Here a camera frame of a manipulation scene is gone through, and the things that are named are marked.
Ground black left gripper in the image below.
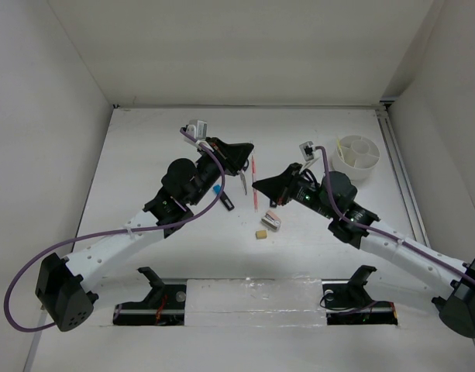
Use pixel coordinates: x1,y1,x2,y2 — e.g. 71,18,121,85
188,138,253,207

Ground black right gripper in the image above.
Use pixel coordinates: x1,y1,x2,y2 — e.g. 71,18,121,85
253,163,336,219

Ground thin pink highlighter pen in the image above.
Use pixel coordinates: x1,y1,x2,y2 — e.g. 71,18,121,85
251,154,259,212

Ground blue black thick highlighter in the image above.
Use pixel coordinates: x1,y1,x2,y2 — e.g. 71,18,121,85
213,184,235,212

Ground yellow highlighter pen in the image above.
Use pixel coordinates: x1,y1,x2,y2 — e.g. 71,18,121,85
336,136,343,159

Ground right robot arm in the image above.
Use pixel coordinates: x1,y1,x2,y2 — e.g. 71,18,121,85
253,163,475,339

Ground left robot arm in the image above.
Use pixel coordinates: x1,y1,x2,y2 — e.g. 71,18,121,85
36,137,253,332

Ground pink eraser in sleeve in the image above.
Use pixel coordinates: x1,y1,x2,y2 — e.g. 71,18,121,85
261,210,281,232

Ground small tan eraser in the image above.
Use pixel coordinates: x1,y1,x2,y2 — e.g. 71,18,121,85
255,230,267,239

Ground white round compartment container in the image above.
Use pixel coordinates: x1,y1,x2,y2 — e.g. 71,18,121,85
332,135,380,181

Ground black handled scissors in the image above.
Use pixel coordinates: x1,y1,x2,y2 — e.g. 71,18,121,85
239,170,248,195

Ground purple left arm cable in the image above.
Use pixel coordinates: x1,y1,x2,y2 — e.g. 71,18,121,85
3,127,226,332

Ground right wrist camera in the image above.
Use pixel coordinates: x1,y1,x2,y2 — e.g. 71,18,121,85
299,141,315,161

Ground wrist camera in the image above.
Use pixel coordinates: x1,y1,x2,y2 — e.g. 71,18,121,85
185,119,208,140
299,141,315,161

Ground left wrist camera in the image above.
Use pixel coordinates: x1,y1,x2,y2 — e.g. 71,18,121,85
185,119,208,140

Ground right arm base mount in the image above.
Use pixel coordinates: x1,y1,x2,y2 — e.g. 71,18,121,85
318,265,398,326

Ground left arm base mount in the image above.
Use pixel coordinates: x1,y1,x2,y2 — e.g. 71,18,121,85
112,267,188,326

